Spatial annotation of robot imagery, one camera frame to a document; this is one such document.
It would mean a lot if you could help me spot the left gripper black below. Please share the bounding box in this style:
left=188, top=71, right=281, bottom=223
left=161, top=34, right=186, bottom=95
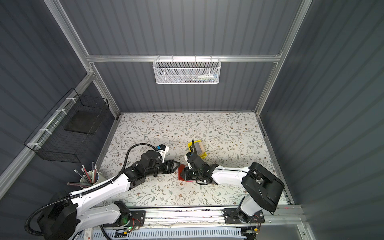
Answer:
left=145, top=159, right=181, bottom=179

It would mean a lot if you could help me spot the red leather card holder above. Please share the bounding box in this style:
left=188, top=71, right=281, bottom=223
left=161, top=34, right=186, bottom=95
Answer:
left=178, top=165, right=196, bottom=182

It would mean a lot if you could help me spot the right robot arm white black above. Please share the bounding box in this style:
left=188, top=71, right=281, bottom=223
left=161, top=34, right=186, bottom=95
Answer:
left=178, top=154, right=285, bottom=223

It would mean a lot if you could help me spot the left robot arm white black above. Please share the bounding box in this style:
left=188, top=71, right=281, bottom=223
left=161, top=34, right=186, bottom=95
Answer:
left=24, top=145, right=181, bottom=240

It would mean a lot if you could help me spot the stack of credit cards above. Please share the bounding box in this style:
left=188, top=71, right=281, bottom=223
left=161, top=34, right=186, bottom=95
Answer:
left=193, top=142, right=205, bottom=156

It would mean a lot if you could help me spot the yellow plastic card tray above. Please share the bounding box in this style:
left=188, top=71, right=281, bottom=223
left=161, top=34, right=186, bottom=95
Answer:
left=188, top=140, right=207, bottom=159

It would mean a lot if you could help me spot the white pencil cup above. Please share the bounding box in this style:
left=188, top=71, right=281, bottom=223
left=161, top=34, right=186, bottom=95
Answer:
left=79, top=170, right=106, bottom=189

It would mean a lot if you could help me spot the white tube in basket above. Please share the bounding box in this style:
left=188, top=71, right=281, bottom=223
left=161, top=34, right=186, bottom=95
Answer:
left=198, top=74, right=219, bottom=81

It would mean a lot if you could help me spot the small white red box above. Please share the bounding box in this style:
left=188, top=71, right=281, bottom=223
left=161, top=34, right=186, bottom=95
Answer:
left=84, top=228, right=93, bottom=240

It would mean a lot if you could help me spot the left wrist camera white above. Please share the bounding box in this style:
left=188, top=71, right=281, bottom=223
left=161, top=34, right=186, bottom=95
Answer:
left=157, top=144, right=170, bottom=163

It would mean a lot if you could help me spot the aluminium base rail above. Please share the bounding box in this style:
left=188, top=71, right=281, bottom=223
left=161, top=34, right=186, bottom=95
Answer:
left=64, top=205, right=304, bottom=230

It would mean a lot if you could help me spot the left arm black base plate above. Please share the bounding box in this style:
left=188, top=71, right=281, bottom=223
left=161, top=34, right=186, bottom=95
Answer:
left=103, top=211, right=146, bottom=228

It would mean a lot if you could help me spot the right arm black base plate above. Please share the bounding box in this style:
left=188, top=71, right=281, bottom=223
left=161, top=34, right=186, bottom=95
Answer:
left=221, top=208, right=265, bottom=225

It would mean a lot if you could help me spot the white slotted cable duct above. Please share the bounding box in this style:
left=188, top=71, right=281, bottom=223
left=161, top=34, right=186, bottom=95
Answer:
left=110, top=227, right=246, bottom=240

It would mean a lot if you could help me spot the white wire mesh basket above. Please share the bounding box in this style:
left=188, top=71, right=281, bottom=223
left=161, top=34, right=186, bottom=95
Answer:
left=153, top=60, right=222, bottom=85

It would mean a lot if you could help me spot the black wire mesh basket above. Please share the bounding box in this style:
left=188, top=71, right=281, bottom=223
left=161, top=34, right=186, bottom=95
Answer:
left=24, top=90, right=110, bottom=164

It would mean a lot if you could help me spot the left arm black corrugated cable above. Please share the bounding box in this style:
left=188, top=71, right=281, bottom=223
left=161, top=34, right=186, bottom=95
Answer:
left=24, top=143, right=158, bottom=237

